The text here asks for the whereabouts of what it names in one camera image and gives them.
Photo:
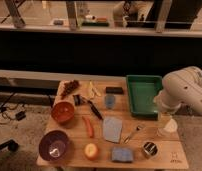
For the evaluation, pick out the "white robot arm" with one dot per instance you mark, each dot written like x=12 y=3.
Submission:
x=181 y=86

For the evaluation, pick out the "black binder clip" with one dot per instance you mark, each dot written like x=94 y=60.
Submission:
x=77 y=99

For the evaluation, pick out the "purple bowl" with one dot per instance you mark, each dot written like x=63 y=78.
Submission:
x=53 y=145

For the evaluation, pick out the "orange carrot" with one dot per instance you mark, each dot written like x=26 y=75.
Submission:
x=89 y=127

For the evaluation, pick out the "black power adapter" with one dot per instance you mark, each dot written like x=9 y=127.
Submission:
x=20 y=115

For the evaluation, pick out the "red bowl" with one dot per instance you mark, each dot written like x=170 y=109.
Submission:
x=62 y=112

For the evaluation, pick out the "white paper cup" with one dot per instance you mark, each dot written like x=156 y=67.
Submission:
x=168 y=128

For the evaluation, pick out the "light blue cloth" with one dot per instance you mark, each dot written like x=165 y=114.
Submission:
x=112 y=128

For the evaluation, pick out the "peeled banana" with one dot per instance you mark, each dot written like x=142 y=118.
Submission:
x=92 y=91

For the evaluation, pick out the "green plastic tray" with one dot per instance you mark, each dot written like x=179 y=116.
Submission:
x=141 y=92

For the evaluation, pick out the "silver metal cup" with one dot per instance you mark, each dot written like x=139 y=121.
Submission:
x=149 y=149

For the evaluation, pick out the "black handled knife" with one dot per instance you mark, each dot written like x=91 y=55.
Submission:
x=93 y=108

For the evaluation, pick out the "black chair base leg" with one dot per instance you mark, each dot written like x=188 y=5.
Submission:
x=10 y=144

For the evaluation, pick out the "red yellow apple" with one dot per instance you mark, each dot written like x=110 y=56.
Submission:
x=91 y=151

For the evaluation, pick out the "blue sponge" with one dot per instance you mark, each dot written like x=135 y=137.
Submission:
x=120 y=154

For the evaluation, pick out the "black rectangular block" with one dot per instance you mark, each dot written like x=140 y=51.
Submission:
x=114 y=90

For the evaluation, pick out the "dark red grape bunch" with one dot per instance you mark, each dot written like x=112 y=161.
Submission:
x=69 y=88

